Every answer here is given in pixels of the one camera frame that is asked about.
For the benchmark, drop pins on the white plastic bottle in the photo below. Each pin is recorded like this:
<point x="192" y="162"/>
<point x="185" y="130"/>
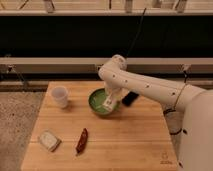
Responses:
<point x="110" y="103"/>

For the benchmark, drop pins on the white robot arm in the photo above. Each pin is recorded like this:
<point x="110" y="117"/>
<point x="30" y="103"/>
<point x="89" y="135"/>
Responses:
<point x="196" y="144"/>

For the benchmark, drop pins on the green ceramic bowl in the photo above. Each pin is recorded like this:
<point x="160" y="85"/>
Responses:
<point x="96" y="100"/>

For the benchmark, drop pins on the black rectangular block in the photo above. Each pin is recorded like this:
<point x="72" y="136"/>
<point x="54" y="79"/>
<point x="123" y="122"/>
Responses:
<point x="129" y="98"/>

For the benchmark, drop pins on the translucent plastic cup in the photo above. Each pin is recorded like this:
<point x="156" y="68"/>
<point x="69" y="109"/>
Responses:
<point x="60" y="96"/>

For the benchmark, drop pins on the brown red chili pepper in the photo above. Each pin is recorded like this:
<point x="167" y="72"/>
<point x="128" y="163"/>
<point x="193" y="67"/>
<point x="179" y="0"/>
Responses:
<point x="82" y="141"/>

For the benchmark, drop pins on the right wall outlet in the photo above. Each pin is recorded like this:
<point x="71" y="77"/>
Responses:
<point x="185" y="68"/>

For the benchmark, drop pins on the left wall outlet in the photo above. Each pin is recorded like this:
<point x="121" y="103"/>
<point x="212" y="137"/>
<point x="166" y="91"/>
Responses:
<point x="10" y="69"/>

